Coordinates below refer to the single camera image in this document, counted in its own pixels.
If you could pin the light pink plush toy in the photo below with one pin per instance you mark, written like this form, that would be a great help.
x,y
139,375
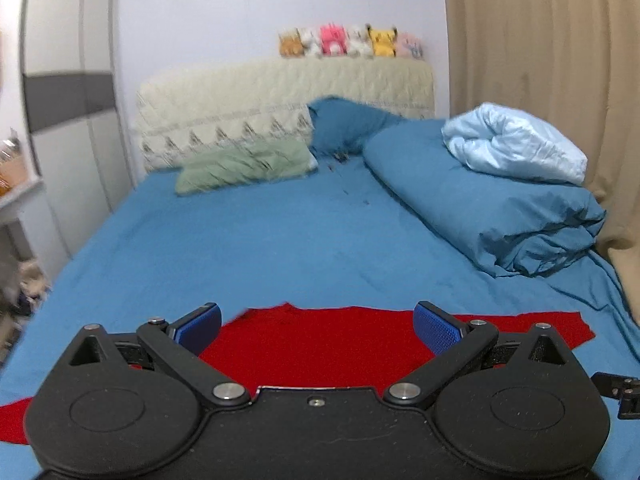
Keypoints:
x,y
409,46

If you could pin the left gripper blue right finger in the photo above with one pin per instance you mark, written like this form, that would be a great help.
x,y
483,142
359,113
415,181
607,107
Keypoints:
x,y
458,348

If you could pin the yellow pikachu plush toy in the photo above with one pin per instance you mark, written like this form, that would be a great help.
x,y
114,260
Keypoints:
x,y
383,41

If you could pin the beige curtain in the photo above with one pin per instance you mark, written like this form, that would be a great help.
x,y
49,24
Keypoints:
x,y
575,64

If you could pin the folded blue duvet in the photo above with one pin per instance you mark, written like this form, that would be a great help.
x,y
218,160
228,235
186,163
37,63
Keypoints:
x,y
504,226

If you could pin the green pillow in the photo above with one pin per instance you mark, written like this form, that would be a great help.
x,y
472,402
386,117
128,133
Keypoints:
x,y
261,161

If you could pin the red cloth garment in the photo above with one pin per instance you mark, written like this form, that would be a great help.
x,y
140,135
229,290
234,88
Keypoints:
x,y
292,347

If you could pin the white grey wardrobe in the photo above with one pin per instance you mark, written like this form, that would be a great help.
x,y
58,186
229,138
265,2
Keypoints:
x,y
68,71

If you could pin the brown plush toy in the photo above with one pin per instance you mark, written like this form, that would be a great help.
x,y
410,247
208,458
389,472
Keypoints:
x,y
290,44

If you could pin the white bear plush toy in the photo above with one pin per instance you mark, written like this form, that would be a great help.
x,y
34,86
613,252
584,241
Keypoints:
x,y
358,43

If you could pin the cream quilted headboard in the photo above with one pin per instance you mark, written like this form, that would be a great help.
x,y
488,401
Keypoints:
x,y
204,107

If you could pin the light blue blanket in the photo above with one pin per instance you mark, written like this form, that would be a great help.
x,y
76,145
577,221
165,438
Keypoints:
x,y
506,142

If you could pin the blue pillow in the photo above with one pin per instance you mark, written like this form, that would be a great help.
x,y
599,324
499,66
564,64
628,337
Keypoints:
x,y
340,126

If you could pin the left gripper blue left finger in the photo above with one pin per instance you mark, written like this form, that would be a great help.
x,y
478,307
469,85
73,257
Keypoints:
x,y
175,350

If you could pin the white shelf desk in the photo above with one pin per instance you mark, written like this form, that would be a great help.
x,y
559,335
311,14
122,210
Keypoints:
x,y
32,251

